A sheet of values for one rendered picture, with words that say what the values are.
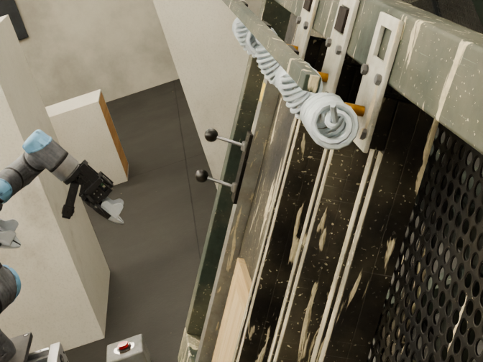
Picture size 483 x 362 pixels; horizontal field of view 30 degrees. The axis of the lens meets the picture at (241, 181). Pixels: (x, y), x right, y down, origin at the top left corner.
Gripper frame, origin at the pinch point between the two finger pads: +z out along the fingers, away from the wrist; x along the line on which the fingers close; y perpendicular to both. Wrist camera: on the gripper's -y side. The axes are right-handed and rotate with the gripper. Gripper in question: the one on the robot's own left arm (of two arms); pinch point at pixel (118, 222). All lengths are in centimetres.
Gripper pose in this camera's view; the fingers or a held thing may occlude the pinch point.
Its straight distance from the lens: 266.2
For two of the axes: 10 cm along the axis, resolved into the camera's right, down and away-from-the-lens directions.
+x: -0.8, -3.3, 9.4
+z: 7.0, 6.5, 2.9
